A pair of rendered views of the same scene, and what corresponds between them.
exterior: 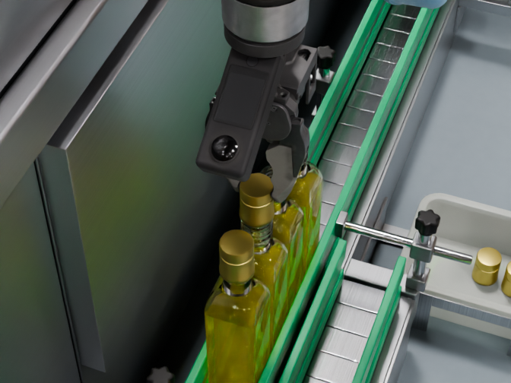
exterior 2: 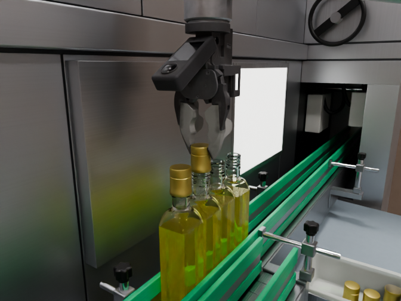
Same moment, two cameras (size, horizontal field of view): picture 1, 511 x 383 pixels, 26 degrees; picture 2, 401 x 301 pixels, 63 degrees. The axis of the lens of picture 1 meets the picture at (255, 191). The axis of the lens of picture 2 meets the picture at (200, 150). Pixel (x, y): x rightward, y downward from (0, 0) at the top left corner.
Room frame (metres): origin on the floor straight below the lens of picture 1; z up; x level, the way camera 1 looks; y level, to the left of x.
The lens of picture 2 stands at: (0.22, -0.12, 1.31)
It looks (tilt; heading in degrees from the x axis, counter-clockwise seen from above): 15 degrees down; 13
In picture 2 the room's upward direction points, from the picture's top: straight up
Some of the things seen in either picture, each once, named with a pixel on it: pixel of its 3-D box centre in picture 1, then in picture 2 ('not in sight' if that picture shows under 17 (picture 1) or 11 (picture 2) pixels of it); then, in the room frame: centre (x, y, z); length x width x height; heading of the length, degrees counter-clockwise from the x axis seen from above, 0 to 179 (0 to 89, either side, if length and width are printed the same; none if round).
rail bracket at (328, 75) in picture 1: (309, 84); (255, 192); (1.15, -0.07, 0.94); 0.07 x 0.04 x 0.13; 69
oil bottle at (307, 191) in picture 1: (291, 230); (231, 224); (0.85, -0.04, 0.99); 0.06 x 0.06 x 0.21; 68
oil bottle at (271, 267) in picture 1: (256, 305); (200, 250); (0.74, 0.00, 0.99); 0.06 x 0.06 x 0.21; 70
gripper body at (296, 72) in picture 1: (267, 67); (209, 64); (0.77, -0.01, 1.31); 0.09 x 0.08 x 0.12; 160
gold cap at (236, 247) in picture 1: (236, 256); (180, 180); (0.69, 0.02, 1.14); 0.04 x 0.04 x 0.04
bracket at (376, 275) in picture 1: (381, 291); (285, 285); (0.86, -0.16, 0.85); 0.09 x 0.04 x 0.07; 69
